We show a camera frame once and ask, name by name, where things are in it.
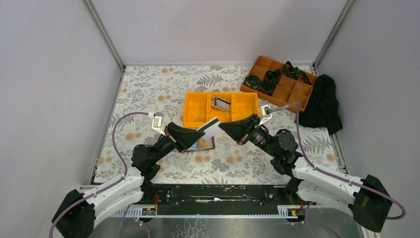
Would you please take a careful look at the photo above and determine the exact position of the brown leather card holder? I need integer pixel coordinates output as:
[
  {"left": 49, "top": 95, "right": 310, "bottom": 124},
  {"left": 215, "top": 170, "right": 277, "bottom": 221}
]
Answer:
[{"left": 186, "top": 137, "right": 215, "bottom": 152}]

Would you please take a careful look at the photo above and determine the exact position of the white silver credit card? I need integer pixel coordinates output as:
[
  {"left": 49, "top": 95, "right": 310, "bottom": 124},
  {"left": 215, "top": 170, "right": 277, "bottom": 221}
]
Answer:
[{"left": 196, "top": 117, "right": 223, "bottom": 139}]

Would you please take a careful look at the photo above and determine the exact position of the yellow plastic bin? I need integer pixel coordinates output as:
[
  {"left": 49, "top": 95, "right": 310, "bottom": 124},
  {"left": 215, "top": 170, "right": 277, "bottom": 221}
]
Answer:
[
  {"left": 183, "top": 92, "right": 210, "bottom": 128},
  {"left": 231, "top": 92, "right": 260, "bottom": 121},
  {"left": 206, "top": 92, "right": 232, "bottom": 122}
]

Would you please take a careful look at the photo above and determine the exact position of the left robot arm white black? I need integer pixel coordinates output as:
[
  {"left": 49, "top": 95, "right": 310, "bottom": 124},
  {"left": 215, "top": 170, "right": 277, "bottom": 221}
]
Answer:
[{"left": 49, "top": 122, "right": 206, "bottom": 238}]

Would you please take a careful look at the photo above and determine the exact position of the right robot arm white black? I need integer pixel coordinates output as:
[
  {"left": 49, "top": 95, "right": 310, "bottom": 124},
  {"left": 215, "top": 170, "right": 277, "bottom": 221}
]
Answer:
[{"left": 219, "top": 114, "right": 393, "bottom": 233}]

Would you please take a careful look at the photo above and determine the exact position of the rolled tie dark brown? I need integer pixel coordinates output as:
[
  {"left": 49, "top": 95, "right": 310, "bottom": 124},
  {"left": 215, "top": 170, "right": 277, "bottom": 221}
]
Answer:
[{"left": 258, "top": 79, "right": 277, "bottom": 96}]

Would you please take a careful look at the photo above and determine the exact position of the rolled tie green yellow pattern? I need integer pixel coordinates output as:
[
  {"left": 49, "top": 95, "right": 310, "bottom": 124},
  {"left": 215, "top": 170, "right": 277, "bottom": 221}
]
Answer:
[{"left": 244, "top": 74, "right": 260, "bottom": 90}]

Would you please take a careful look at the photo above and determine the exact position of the wooden compartment tray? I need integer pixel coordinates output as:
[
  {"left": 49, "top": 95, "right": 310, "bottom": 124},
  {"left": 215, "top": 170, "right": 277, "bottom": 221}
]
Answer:
[{"left": 240, "top": 56, "right": 318, "bottom": 112}]

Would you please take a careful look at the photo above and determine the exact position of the rolled tie dark orange pattern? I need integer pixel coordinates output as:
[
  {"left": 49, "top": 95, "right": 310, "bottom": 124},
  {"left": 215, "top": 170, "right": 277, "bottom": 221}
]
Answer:
[{"left": 264, "top": 69, "right": 282, "bottom": 84}]

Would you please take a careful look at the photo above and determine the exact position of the black cloth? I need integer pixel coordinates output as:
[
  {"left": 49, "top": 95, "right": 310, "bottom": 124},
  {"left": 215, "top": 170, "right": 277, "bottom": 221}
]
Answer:
[{"left": 299, "top": 74, "right": 343, "bottom": 135}]

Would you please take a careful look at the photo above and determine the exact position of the loose dark floral tie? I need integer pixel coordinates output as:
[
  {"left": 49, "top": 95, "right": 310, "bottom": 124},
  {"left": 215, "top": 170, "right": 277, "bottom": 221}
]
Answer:
[{"left": 282, "top": 61, "right": 312, "bottom": 85}]

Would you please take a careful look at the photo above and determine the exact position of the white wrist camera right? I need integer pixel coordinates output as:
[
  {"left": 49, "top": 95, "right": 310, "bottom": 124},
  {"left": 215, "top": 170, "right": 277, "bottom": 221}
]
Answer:
[{"left": 259, "top": 101, "right": 272, "bottom": 125}]

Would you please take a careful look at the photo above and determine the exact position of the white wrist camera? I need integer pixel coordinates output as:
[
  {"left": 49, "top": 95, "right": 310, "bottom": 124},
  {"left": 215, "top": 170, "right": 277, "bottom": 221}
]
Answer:
[
  {"left": 148, "top": 112, "right": 165, "bottom": 135},
  {"left": 259, "top": 101, "right": 272, "bottom": 125}
]

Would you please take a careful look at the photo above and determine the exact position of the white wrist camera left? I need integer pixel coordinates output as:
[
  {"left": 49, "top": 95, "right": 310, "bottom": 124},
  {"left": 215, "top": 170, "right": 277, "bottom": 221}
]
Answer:
[{"left": 148, "top": 112, "right": 165, "bottom": 135}]

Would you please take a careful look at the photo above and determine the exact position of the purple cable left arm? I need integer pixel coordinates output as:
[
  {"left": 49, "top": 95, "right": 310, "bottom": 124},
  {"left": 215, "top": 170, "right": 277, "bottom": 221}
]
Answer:
[{"left": 49, "top": 112, "right": 155, "bottom": 238}]

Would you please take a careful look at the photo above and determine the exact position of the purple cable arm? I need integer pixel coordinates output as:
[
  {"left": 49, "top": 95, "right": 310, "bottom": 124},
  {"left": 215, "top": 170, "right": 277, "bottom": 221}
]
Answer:
[
  {"left": 49, "top": 112, "right": 155, "bottom": 238},
  {"left": 269, "top": 102, "right": 407, "bottom": 220}
]

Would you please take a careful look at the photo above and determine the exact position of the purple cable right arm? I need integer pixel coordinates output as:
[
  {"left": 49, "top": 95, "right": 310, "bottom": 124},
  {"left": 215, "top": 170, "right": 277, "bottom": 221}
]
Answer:
[{"left": 269, "top": 102, "right": 407, "bottom": 220}]

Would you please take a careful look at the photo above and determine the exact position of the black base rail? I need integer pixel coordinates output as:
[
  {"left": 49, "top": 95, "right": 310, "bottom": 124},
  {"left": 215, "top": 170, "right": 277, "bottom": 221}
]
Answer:
[{"left": 135, "top": 184, "right": 307, "bottom": 217}]

